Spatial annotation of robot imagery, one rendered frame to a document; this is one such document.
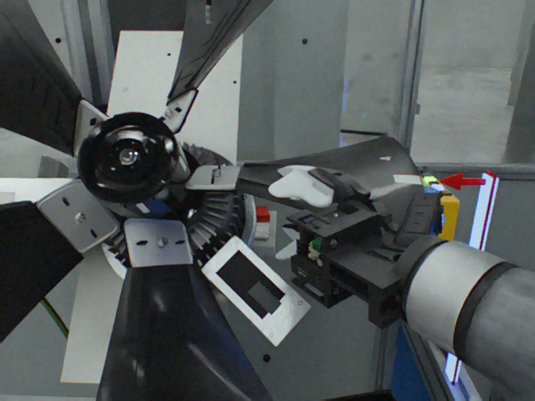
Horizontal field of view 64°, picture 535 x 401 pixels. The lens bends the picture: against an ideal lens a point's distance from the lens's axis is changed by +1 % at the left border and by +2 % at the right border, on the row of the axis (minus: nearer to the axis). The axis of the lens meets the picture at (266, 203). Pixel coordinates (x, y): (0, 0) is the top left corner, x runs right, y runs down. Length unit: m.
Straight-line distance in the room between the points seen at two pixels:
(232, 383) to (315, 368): 1.15
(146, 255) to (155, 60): 0.52
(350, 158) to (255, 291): 0.23
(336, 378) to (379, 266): 1.39
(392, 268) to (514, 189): 1.15
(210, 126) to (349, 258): 0.55
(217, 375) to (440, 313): 0.30
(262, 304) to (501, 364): 0.37
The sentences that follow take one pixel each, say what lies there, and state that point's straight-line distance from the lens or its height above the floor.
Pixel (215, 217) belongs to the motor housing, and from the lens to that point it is 0.65.
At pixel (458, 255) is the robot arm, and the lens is 0.32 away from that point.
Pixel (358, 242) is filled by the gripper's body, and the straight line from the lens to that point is 0.37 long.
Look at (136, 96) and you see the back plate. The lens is 0.92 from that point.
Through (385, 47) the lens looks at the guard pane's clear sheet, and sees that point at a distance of 1.27.
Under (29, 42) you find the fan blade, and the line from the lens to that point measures 0.70.
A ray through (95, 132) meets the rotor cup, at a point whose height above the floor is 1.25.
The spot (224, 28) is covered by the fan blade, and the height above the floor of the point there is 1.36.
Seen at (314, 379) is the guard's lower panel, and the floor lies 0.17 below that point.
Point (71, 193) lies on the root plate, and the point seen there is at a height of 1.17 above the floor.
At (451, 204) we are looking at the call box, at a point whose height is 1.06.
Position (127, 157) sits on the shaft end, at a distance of 0.52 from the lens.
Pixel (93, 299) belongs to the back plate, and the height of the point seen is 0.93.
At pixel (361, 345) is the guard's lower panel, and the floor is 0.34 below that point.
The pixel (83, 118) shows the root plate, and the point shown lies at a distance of 0.63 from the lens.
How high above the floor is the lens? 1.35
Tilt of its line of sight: 21 degrees down
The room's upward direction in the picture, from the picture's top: straight up
